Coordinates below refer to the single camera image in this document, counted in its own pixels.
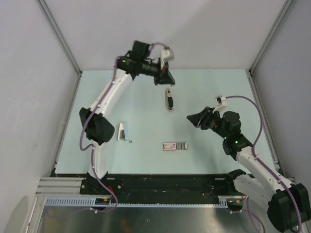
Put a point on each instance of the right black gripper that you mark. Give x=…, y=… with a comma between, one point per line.
x=206, y=115

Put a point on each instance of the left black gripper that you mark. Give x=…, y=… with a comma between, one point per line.
x=164, y=77

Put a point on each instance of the black silver stapler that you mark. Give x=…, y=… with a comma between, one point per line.
x=169, y=100

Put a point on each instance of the red white staple box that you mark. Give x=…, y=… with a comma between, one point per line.
x=172, y=146

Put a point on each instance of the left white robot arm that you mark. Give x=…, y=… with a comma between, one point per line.
x=96, y=128

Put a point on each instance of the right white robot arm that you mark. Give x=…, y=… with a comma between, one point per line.
x=287, y=204

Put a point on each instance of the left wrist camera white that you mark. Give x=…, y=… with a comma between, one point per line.
x=166, y=54

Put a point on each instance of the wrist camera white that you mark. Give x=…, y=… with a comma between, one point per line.
x=166, y=54
x=221, y=104

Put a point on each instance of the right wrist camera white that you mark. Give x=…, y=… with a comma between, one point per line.
x=221, y=104

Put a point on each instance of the right aluminium side rail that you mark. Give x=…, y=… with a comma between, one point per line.
x=266, y=127

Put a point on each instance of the left aluminium frame post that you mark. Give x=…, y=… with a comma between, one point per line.
x=58, y=34

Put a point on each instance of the aluminium frame post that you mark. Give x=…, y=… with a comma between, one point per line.
x=279, y=21
x=58, y=34

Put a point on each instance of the right aluminium frame post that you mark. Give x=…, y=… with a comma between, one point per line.
x=279, y=21

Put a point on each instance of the grey cable duct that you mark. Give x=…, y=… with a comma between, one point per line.
x=100, y=202

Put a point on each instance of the front aluminium rail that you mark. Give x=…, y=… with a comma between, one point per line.
x=67, y=185

